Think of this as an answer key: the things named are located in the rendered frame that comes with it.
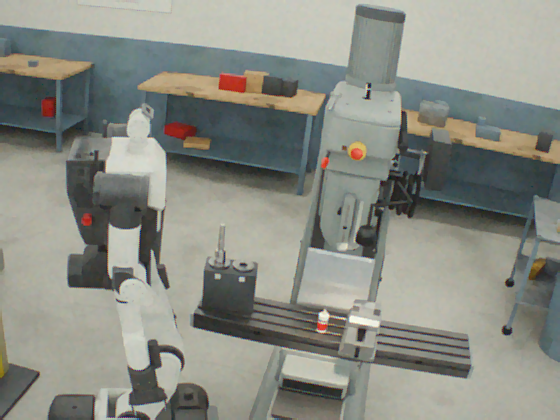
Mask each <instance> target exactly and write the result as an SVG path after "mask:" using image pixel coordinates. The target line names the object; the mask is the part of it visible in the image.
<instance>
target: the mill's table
mask: <svg viewBox="0 0 560 420"><path fill-rule="evenodd" d="M202 295H203V292H202V294H201V296H200V297H199V299H198V300H197V302H196V305H195V307H194V308H193V310H192V311H191V312H190V326H192V327H193V328H196V329H201V330H205V331H209V332H214V333H218V334H223V335H226V336H231V337H236V338H240V339H244V340H249V341H253V342H258V343H264V344H271V345H275V346H279V347H284V348H288V349H293V350H297V351H306V352H311V353H314V354H319V355H327V356H332V357H336V358H340V359H344V358H345V359H349V360H353V361H357V362H360V361H362V360H358V359H354V358H351V357H348V358H347V357H343V356H340V355H338V351H339V347H340V344H341V339H342V336H343V332H344V327H345V324H346V320H347V316H348V315H347V314H343V313H339V312H334V311H329V310H326V312H327V313H328V315H329V316H328V321H327V327H326V331H325V332H322V333H321V332H318V331H317V324H318V320H319V314H320V312H323V311H324V310H320V309H315V308H310V307H306V306H302V305H297V304H292V303H287V302H286V303H282V302H278V301H274V300H269V299H264V298H259V297H254V304H253V309H254V312H253V313H246V312H240V311H235V310H227V309H218V308H210V307H202ZM473 358H474V357H473V352H472V342H471V338H470V337H468V335H467V334H463V333H460V332H457V333H456V332H451V331H447V330H445V331H443V330H439V329H434V328H432V329H431V328H427V327H422V326H413V325H409V324H401V323H397V322H392V321H383V320H381V322H380V328H379V334H378V342H377V348H376V353H375V355H374V360H373V362H370V361H366V360H363V361H362V362H366V363H370V364H379V365H382V366H391V367H395V368H403V369H407V370H415V371H419V372H427V373H431V374H434V373H435V374H439V375H443V376H444V375H446V376H451V377H458V378H462V379H464V378H471V376H472V373H473V370H474V368H475V365H474V361H473Z"/></svg>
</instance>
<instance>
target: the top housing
mask: <svg viewBox="0 0 560 420"><path fill-rule="evenodd" d="M333 92H334V94H337V95H339V93H343V95H342V97H341V98H339V97H338V99H337V102H336V103H335V105H334V108H333V110H332V111H327V107H328V105H329V101H330V100H331V98H332V96H331V97H330V99H329V100H328V104H327V106H326V112H325V116H324V123H323V128H322V135H321V145H322V147H323V148H324V149H326V150H328V151H330V152H333V153H337V154H343V155H348V148H349V146H350V145H351V144H352V143H353V142H356V141H359V142H361V143H363V144H364V145H365V147H366V155H365V159H370V160H375V161H389V160H391V159H392V158H393V157H394V156H395V153H396V149H397V144H398V136H399V131H400V125H401V95H400V93H399V92H397V91H395V90H391V91H373V90H371V91H370V93H371V96H370V100H365V99H364V94H365V89H364V88H361V87H358V86H354V85H351V84H349V83H347V82H338V84H337V86H336V88H335V90H334V91H333ZM343 145H344V146H347V147H346V151H345V150H342V146H343ZM348 156H349V155H348Z"/></svg>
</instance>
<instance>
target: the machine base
mask: <svg viewBox="0 0 560 420"><path fill-rule="evenodd" d="M279 351H280V347H279V346H274V349H273V352H272V354H271V357H270V359H269V362H268V365H267V367H266V370H265V372H264V374H265V375H264V378H263V380H262V384H261V386H260V389H259V391H258V394H257V396H256V399H255V404H254V406H253V409H252V411H251V414H250V416H249V419H248V420H267V417H268V411H269V408H270V405H271V402H272V400H273V396H274V394H275V391H276V388H277V385H278V381H276V380H275V375H276V372H277V369H278V366H279V353H280V352H279ZM370 365H371V364H370V363H366V362H362V365H361V367H360V369H359V374H358V383H357V391H356V394H355V395H352V396H351V395H347V399H346V402H345V408H344V414H343V420H364V415H365V405H366V396H367V393H368V383H369V372H370Z"/></svg>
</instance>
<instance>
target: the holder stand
mask: <svg viewBox="0 0 560 420"><path fill-rule="evenodd" d="M257 271H258V263H256V262H250V261H247V260H230V259H226V260H225V263H224V264H221V265H219V264H216V263H214V257H212V256H207V259H206V263H205V267H204V271H203V295H202V307H210V308H218V309H227V310H235V311H240V312H246V313H253V312H254V309H253V304H254V296H255V288H256V280H257Z"/></svg>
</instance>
